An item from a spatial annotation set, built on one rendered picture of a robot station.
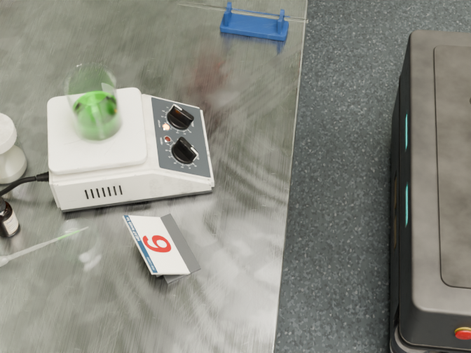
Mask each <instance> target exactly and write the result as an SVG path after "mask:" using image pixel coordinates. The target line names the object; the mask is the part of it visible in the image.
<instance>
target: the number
mask: <svg viewBox="0 0 471 353"><path fill-rule="evenodd" d="M130 219H131V221H132V223H133V225H134V227H135V229H136V231H137V233H138V235H139V236H140V238H141V240H142V242H143V244H144V246H145V248H146V250H147V252H148V254H149V255H150V257H151V260H152V261H153V264H154V265H155V267H156V269H157V271H185V269H184V267H183V265H182V263H181V261H180V260H179V258H178V256H177V254H176V253H175V250H174V249H173V247H172V245H171V244H170V241H169V239H168V237H167V235H166V234H165V232H164V230H163V228H162V227H161V225H160V223H159V221H158V219H151V218H140V217H130Z"/></svg>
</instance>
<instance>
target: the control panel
mask: <svg viewBox="0 0 471 353"><path fill-rule="evenodd" d="M173 104H177V105H178V106H180V107H181V108H183V109H184V110H185V111H187V112H188V113H190V114H191V115H192V116H193V117H194V120H193V122H192V123H191V124H190V126H189V127H188V128H187V129H185V130H179V129H177V128H175V127H173V126H172V125H171V124H170V123H169V121H168V117H167V116H168V113H169V111H170V109H171V108H172V106H173ZM151 105H152V111H153V123H154V129H155V136H156V147H157V153H158V164H159V167H160V168H162V169H168V170H172V171H176V172H183V173H187V174H193V175H197V176H201V177H207V178H211V174H210V166H209V161H208V156H207V149H206V144H205V136H204V131H203V123H202V118H201V114H200V109H198V108H195V107H192V106H187V105H183V104H178V103H175V102H169V101H166V100H163V99H158V98H155V97H152V98H151ZM164 125H168V126H169V129H168V130H166V129H165V128H164V127H163V126H164ZM165 137H169V138H170V141H166V140H165ZM180 137H184V138H185V139H186V140H187V141H188V143H190V145H192V147H194V148H195V150H197V152H198V156H197V158H196V159H195V160H194V161H193V162H192V163H190V164H184V163H181V162H179V161H178V160H176V159H175V157H174V156H173V154H172V147H173V146H174V144H175V143H176V142H177V140H178V139H179V138H180Z"/></svg>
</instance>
